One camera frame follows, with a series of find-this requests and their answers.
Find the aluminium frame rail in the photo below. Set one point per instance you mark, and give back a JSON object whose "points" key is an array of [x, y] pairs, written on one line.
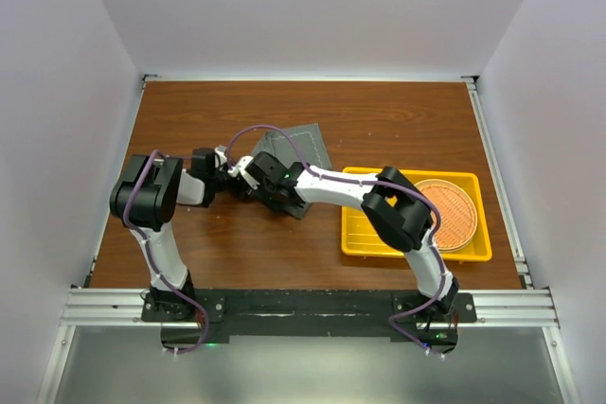
{"points": [[493, 308]]}

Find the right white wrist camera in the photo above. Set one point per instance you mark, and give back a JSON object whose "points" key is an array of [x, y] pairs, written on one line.
{"points": [[239, 171]]}

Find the round woven orange plate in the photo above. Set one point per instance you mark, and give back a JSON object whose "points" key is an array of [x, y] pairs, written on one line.
{"points": [[458, 213]]}

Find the grey cloth napkin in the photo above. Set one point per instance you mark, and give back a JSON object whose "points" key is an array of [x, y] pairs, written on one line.
{"points": [[305, 145]]}

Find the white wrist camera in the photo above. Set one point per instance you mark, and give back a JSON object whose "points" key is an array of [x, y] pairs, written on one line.
{"points": [[220, 153], [239, 171]]}

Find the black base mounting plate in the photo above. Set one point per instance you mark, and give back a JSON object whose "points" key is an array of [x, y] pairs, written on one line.
{"points": [[308, 313]]}

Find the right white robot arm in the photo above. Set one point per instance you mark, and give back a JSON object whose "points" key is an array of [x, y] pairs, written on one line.
{"points": [[400, 215]]}

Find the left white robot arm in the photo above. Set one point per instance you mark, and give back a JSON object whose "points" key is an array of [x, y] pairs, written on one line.
{"points": [[145, 198]]}

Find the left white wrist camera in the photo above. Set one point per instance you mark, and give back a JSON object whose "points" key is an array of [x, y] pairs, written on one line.
{"points": [[220, 153]]}

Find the yellow plastic tray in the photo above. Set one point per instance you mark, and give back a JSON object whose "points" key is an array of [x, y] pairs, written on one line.
{"points": [[359, 237]]}

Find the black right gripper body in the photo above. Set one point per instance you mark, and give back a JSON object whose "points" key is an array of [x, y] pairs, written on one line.
{"points": [[265, 193]]}

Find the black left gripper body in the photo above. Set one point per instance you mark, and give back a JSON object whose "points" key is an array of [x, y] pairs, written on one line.
{"points": [[237, 186]]}

